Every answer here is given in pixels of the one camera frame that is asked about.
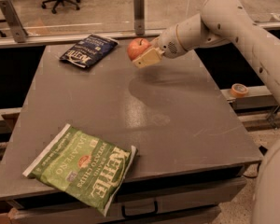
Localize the blue chip bag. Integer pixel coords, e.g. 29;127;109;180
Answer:
60;34;119;68

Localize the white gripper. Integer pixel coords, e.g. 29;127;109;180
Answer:
133;25;187;68

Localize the green jalapeno chip bag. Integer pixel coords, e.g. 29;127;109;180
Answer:
23;124;137;216

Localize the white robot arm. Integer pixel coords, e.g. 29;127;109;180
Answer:
131;0;280;224

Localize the orange tape roll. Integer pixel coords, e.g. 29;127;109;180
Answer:
230;83;248;98

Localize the middle metal glass bracket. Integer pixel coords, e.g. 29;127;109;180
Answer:
133;0;145;35

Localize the metal glass bracket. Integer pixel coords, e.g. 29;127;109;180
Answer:
133;0;145;35
0;0;28;43

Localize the black drawer handle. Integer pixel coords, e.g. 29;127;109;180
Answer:
121;201;159;219

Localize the left metal glass bracket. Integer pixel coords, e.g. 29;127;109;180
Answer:
0;0;28;43

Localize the black floor cable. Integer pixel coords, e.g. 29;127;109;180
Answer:
242;145;269;179

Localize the red apple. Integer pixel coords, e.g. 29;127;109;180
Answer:
127;37;151;61

